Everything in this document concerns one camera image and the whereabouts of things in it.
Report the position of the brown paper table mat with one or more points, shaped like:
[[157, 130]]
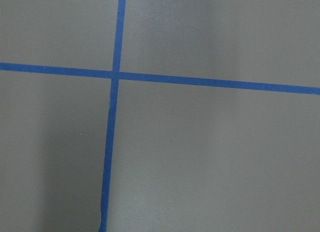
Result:
[[185, 158]]

